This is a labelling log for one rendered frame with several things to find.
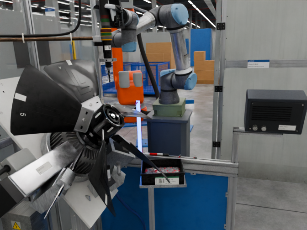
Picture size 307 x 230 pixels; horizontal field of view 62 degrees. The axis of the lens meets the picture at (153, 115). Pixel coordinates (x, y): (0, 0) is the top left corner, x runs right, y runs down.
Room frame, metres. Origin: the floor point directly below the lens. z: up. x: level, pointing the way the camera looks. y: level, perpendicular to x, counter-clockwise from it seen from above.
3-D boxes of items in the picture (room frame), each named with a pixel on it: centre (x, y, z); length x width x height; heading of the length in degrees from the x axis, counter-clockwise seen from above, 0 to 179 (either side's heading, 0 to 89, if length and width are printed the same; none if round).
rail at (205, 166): (1.39, -0.02, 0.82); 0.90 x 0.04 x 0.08; 74
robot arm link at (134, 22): (1.33, 0.11, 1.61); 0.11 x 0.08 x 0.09; 164
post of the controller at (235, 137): (1.27, -0.43, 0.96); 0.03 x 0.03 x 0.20; 74
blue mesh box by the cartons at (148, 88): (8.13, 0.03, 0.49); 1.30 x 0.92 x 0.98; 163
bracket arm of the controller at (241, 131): (1.24, -0.53, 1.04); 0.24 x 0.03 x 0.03; 74
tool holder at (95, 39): (1.07, 0.19, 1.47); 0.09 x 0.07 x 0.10; 109
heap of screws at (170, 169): (1.21, -0.04, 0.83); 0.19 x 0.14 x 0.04; 90
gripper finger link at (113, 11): (1.07, 0.15, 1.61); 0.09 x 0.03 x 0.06; 174
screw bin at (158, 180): (1.21, -0.04, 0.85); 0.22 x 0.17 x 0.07; 90
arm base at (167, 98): (1.80, -0.11, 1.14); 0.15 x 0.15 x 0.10
